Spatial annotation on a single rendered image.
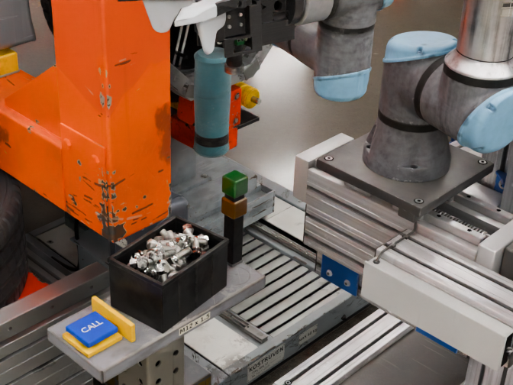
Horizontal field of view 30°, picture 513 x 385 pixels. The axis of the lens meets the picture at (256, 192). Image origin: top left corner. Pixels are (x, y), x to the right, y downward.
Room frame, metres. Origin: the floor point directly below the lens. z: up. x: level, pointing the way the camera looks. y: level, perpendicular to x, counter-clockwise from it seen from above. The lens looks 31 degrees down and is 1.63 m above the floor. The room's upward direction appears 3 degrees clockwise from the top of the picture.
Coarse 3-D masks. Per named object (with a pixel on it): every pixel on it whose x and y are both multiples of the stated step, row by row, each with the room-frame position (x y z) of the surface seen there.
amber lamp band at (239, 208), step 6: (222, 198) 1.65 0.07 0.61; (246, 198) 1.65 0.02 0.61; (222, 204) 1.65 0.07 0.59; (228, 204) 1.64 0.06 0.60; (234, 204) 1.63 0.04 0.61; (240, 204) 1.64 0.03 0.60; (246, 204) 1.65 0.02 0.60; (222, 210) 1.65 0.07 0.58; (228, 210) 1.64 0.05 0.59; (234, 210) 1.63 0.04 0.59; (240, 210) 1.64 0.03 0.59; (246, 210) 1.65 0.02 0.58; (228, 216) 1.64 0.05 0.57; (234, 216) 1.63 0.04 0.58
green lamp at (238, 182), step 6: (228, 174) 1.66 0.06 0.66; (234, 174) 1.66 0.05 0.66; (240, 174) 1.66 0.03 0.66; (222, 180) 1.65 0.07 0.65; (228, 180) 1.64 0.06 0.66; (234, 180) 1.64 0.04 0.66; (240, 180) 1.64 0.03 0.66; (246, 180) 1.65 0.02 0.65; (222, 186) 1.65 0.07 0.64; (228, 186) 1.64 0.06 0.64; (234, 186) 1.63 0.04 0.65; (240, 186) 1.64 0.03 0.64; (246, 186) 1.65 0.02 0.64; (228, 192) 1.64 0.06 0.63; (234, 192) 1.63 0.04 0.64; (240, 192) 1.64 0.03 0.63; (246, 192) 1.65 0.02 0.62; (234, 198) 1.63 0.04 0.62
